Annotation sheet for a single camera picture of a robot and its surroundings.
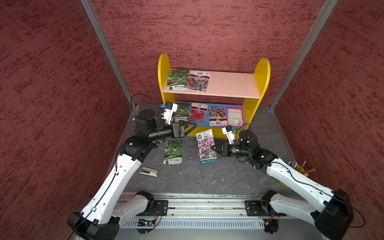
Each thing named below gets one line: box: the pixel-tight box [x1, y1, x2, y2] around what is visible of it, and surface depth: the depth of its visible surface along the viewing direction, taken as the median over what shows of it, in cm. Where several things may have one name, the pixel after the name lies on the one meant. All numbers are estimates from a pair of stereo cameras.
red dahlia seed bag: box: [187, 102, 208, 123], surface depth 99 cm
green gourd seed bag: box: [166, 69, 190, 91], surface depth 78 cm
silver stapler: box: [139, 166, 159, 178], surface depth 86 cm
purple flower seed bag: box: [196, 128, 218, 165], surface depth 76 cm
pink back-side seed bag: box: [226, 106, 245, 128], surface depth 97 cm
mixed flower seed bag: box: [208, 106, 228, 127], surface depth 97 cm
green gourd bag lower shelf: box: [171, 102, 191, 122], surface depth 99 cm
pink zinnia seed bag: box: [188, 69, 211, 92], surface depth 79 cm
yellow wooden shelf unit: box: [158, 53, 271, 137], surface depth 79 cm
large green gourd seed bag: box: [163, 139, 183, 165], surface depth 96 cm
